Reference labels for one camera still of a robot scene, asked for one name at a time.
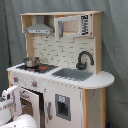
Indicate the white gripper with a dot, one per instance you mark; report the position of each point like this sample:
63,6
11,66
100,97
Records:
12,99

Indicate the white oven door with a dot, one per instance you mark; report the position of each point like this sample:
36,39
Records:
30,104

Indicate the white toy microwave door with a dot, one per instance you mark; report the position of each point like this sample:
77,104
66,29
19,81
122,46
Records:
72,26

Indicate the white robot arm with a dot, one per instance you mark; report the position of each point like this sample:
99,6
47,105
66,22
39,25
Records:
21,121

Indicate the wooden toy kitchen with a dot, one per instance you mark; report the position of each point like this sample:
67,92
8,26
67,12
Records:
64,54

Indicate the red left stove knob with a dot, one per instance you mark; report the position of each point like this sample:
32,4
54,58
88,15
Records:
15,79

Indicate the red stove knob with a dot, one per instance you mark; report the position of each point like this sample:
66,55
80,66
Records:
15,79
34,84

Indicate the red right stove knob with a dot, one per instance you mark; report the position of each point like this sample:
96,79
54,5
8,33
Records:
34,84

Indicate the small metal pot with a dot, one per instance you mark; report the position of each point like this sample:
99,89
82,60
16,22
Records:
32,61

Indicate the black toy stovetop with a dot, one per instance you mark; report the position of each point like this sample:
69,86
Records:
41,68

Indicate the white cabinet door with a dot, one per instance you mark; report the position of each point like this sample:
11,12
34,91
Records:
63,108

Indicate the grey toy sink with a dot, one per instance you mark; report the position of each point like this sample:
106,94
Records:
72,74

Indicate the grey range hood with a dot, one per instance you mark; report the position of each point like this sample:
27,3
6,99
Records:
39,27

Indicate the black toy faucet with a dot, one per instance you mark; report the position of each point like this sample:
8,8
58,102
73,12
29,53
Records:
85,61

